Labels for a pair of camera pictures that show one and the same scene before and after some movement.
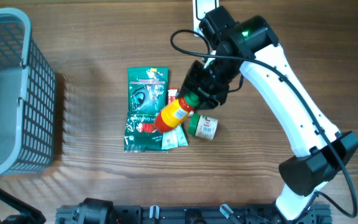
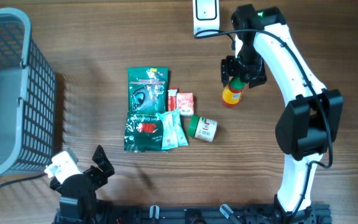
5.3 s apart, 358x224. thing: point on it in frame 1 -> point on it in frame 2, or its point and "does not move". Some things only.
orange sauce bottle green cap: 174,113 -> 232,94
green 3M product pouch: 147,96 does not move
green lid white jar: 202,126 does not move
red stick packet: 172,93 does not move
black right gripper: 192,81 -> 228,69
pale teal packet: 174,138 does not move
